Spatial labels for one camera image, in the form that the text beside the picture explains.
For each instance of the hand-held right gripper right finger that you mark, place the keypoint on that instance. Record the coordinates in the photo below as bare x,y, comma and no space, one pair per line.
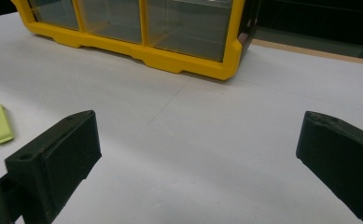
344,158

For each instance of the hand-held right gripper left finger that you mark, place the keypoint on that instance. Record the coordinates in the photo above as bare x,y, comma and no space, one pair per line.
61,155

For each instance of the yellow black drawer organizer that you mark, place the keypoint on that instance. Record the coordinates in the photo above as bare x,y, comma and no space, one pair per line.
170,60

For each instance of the clear plastic drawer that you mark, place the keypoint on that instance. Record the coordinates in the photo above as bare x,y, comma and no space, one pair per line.
188,31

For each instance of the wooden table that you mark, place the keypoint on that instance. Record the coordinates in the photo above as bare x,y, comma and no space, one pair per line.
309,52

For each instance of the white board sheet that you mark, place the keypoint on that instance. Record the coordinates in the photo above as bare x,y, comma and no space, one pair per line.
201,130

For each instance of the grid of clear drawers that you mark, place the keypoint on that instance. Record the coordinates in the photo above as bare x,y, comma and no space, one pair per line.
110,21

